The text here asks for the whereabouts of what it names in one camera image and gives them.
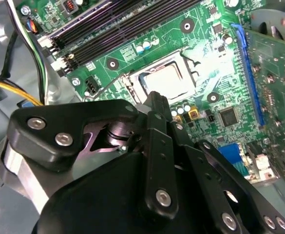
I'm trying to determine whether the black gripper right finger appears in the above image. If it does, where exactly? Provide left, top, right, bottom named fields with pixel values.
left=168, top=121, right=285, bottom=234

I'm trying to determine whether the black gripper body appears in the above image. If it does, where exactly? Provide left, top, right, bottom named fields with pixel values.
left=34, top=116, right=206, bottom=234

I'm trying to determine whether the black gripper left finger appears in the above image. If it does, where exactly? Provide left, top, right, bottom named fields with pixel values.
left=0, top=90, right=180, bottom=215

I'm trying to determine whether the silver CPU chip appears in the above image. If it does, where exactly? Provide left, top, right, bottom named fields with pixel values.
left=142, top=63, right=197, bottom=99

